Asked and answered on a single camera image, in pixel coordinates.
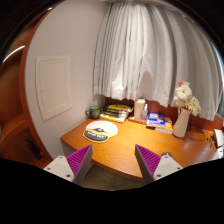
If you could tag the white plastic container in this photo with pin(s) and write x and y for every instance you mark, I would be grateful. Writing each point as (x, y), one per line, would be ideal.
(138, 107)

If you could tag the white curtain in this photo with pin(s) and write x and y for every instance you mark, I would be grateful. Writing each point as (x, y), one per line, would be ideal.
(144, 50)

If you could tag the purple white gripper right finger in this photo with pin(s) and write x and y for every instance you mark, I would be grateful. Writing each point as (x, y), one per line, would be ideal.
(153, 166)

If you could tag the white device at desk edge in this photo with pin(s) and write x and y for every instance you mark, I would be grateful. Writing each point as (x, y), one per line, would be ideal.
(218, 139)

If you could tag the white wall access panel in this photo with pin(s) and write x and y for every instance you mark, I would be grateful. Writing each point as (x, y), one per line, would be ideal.
(53, 85)

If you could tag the dark green mug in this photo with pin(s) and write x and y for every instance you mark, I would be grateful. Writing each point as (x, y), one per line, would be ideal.
(93, 112)

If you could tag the round yellow white mouse pad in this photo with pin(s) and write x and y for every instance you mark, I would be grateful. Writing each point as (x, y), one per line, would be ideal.
(100, 131)

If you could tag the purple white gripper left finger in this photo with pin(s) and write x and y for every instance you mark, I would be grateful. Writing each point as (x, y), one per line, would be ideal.
(74, 167)

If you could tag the white flower vase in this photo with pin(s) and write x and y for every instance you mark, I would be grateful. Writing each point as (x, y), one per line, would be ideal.
(181, 124)

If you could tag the blue box stack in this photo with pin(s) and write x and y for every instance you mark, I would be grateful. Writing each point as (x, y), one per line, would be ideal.
(160, 123)

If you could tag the stack of yellow black books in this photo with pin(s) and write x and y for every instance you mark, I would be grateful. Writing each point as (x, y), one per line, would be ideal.
(116, 112)

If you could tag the clear small spray bottle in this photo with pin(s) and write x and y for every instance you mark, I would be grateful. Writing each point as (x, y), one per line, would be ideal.
(144, 112)

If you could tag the black remote on shelf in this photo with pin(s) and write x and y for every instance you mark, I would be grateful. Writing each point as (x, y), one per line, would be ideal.
(34, 149)

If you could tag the white pink flower bouquet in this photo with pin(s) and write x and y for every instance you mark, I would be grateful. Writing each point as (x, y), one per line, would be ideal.
(184, 99)

